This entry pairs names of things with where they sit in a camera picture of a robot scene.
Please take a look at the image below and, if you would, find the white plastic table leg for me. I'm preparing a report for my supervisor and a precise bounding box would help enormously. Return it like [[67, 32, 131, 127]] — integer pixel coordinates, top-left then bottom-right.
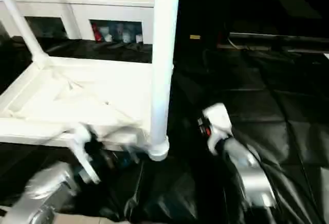
[[148, 0, 181, 162], [0, 0, 50, 68]]

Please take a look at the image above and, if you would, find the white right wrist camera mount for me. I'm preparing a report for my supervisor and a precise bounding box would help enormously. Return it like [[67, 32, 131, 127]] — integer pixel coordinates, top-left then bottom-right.
[[202, 102, 232, 156]]

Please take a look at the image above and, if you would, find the white cabinet with glass doors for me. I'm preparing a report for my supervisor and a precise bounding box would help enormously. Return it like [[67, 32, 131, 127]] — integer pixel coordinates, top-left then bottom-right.
[[0, 0, 157, 44]]

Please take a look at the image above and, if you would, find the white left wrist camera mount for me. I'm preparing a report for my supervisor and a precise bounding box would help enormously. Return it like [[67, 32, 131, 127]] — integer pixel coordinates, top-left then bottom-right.
[[67, 123, 101, 184]]

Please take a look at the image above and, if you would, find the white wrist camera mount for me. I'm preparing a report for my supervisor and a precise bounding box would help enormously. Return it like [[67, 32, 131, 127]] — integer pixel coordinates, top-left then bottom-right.
[[202, 102, 232, 156], [67, 123, 101, 184]]

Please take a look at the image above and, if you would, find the black plastic mat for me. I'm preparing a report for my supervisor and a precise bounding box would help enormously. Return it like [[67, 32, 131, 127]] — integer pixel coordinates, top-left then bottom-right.
[[0, 35, 329, 224]]

